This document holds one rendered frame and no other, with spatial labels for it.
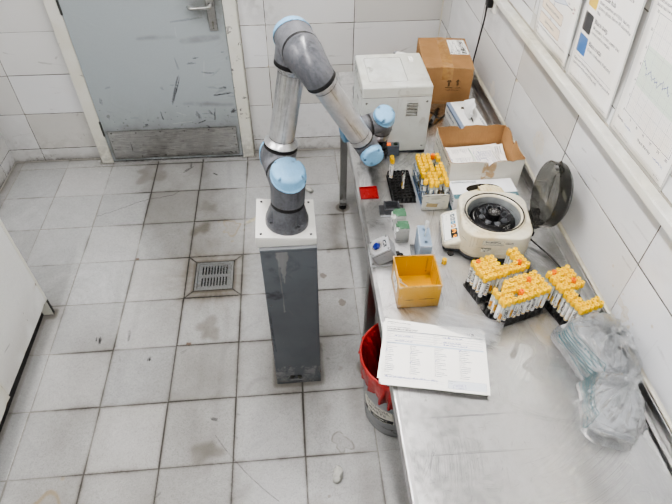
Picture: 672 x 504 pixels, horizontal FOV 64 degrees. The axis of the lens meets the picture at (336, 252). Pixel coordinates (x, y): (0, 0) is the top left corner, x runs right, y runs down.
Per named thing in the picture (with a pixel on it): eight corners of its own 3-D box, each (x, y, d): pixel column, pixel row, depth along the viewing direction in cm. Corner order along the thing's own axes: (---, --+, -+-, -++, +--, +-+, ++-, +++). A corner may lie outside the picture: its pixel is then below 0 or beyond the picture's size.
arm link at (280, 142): (264, 188, 185) (285, 30, 149) (255, 163, 195) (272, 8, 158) (298, 187, 189) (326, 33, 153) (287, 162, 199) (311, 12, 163)
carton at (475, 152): (430, 157, 224) (435, 125, 214) (498, 154, 226) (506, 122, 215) (444, 195, 207) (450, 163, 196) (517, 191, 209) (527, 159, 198)
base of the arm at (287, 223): (261, 232, 185) (261, 210, 179) (270, 204, 196) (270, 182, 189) (304, 238, 185) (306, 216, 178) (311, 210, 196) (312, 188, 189)
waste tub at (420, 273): (390, 276, 178) (392, 255, 170) (430, 274, 178) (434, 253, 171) (396, 309, 168) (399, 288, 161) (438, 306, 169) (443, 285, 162)
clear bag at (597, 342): (540, 331, 163) (559, 291, 149) (588, 316, 167) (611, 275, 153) (595, 405, 146) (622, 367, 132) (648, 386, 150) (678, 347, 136)
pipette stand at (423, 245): (409, 246, 188) (412, 225, 180) (429, 246, 188) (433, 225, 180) (412, 267, 181) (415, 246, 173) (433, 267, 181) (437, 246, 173)
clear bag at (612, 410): (576, 374, 152) (592, 345, 142) (640, 393, 148) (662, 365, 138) (571, 438, 139) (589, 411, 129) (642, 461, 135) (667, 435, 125)
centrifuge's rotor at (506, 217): (465, 210, 193) (469, 194, 188) (509, 212, 192) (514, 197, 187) (470, 240, 182) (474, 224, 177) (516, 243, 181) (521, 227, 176)
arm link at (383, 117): (368, 106, 184) (392, 99, 185) (365, 122, 195) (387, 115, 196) (376, 126, 183) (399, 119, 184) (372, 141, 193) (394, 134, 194)
